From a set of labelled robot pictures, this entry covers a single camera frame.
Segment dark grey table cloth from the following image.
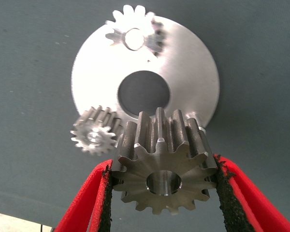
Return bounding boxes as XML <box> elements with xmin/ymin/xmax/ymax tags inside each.
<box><xmin>0</xmin><ymin>0</ymin><xmax>290</xmax><ymax>232</ymax></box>

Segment large steel gear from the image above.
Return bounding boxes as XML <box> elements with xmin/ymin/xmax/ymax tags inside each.
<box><xmin>112</xmin><ymin>107</ymin><xmax>218</xmax><ymax>216</ymax></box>

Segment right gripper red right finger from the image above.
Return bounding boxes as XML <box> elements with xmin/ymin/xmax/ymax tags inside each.
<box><xmin>213</xmin><ymin>154</ymin><xmax>290</xmax><ymax>232</ymax></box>

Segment small shiny steel gear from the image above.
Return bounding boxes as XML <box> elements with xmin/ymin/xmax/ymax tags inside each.
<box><xmin>105</xmin><ymin>4</ymin><xmax>167</xmax><ymax>58</ymax></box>
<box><xmin>70</xmin><ymin>105</ymin><xmax>124</xmax><ymax>157</ymax></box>

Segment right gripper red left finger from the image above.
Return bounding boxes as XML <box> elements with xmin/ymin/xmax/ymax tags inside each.
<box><xmin>53</xmin><ymin>158</ymin><xmax>114</xmax><ymax>232</ymax></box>

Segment round steel plate with hole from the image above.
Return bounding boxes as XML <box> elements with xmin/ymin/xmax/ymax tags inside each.
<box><xmin>71</xmin><ymin>15</ymin><xmax>220</xmax><ymax>136</ymax></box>

